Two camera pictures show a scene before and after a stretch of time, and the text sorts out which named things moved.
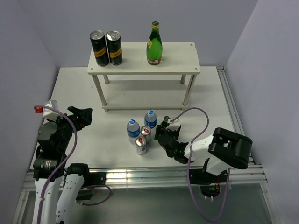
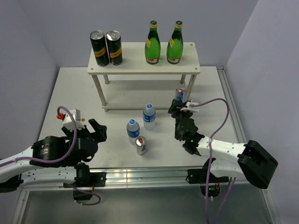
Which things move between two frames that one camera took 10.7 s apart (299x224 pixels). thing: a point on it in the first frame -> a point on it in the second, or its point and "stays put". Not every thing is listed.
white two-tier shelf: (135, 84) stays put
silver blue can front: (141, 147) stays put
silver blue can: (145, 130) -> (181, 94)
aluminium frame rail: (247, 177) stays put
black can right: (113, 39) stays put
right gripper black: (161, 129) -> (178, 107)
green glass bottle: (154, 51) stays put
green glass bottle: (165, 123) -> (175, 46)
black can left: (98, 41) stays put
